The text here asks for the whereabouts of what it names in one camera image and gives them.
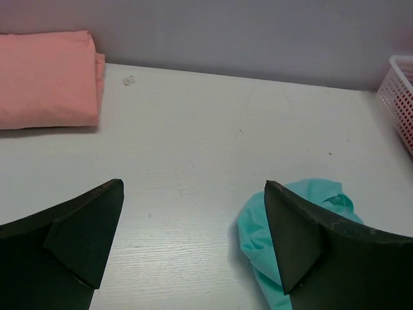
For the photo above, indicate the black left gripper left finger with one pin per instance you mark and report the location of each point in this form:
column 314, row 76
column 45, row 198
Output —
column 56, row 258

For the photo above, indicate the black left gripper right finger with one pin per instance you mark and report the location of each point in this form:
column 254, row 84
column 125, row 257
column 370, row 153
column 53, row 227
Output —
column 327, row 261

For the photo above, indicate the teal t shirt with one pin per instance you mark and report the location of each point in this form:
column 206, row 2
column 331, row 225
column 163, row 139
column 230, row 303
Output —
column 256, row 242

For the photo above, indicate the folded pink t shirt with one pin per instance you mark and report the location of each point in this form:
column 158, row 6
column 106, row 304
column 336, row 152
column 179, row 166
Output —
column 51, row 79

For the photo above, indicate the white plastic basket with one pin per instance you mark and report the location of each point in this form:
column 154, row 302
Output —
column 395, row 96

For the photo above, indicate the clear tape scrap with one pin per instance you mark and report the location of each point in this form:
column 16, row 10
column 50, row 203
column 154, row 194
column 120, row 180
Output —
column 130, row 80

